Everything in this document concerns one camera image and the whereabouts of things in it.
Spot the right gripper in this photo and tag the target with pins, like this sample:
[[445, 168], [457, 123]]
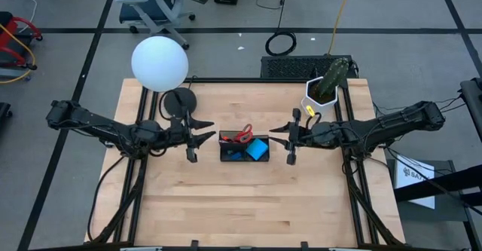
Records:
[[301, 136]]

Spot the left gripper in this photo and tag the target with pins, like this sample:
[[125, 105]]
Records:
[[180, 136]]

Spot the cyan sticky note pad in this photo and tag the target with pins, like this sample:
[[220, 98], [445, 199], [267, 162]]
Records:
[[257, 149]]

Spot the blue rectangular eraser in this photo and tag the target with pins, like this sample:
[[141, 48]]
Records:
[[236, 156]]

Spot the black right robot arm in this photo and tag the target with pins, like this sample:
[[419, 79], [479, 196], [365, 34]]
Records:
[[395, 124]]

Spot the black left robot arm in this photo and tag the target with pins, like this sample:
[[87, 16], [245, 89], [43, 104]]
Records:
[[94, 124]]

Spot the black mesh desk organizer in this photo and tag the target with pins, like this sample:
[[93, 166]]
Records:
[[226, 158]]

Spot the blue office chair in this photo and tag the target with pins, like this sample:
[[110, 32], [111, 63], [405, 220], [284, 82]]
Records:
[[139, 8]]

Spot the black perforated case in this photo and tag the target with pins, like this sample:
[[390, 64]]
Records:
[[293, 67]]

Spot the black round stand base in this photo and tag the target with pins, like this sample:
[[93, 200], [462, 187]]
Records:
[[160, 64]]

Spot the cactus in white pot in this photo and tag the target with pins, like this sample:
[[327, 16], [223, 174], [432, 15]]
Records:
[[335, 75]]

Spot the white printed paper sheet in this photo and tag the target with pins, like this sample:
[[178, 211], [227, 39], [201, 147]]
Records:
[[414, 183]]

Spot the red cart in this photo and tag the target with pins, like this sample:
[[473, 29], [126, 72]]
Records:
[[9, 25]]

